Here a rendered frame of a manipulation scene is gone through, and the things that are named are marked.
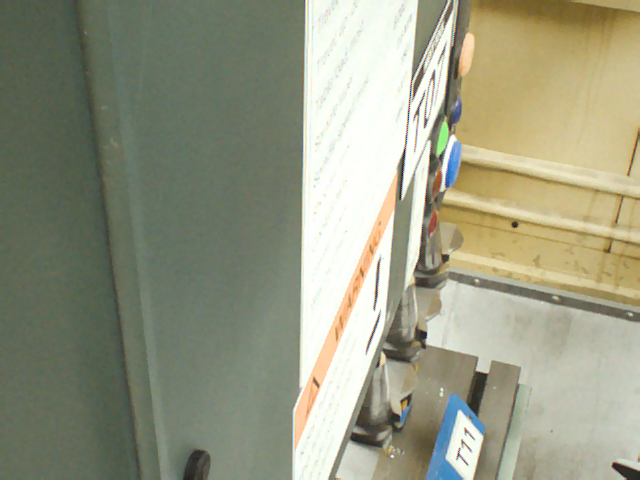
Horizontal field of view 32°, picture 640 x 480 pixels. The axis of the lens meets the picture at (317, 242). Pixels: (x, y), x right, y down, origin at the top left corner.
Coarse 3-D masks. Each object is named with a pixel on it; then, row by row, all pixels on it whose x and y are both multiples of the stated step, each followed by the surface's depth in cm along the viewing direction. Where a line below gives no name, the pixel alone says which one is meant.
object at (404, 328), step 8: (408, 288) 107; (408, 296) 108; (400, 304) 108; (408, 304) 108; (400, 312) 109; (408, 312) 109; (416, 312) 110; (400, 320) 109; (408, 320) 109; (416, 320) 111; (392, 328) 110; (400, 328) 110; (408, 328) 110; (416, 328) 111; (392, 336) 110; (400, 336) 110; (408, 336) 111
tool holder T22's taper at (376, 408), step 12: (384, 360) 100; (384, 372) 100; (372, 384) 100; (384, 384) 101; (372, 396) 101; (384, 396) 102; (372, 408) 102; (384, 408) 102; (360, 420) 102; (372, 420) 102; (384, 420) 103
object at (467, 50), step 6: (468, 36) 65; (468, 42) 65; (462, 48) 64; (468, 48) 65; (462, 54) 64; (468, 54) 65; (462, 60) 65; (468, 60) 65; (462, 66) 65; (468, 66) 65; (462, 72) 65
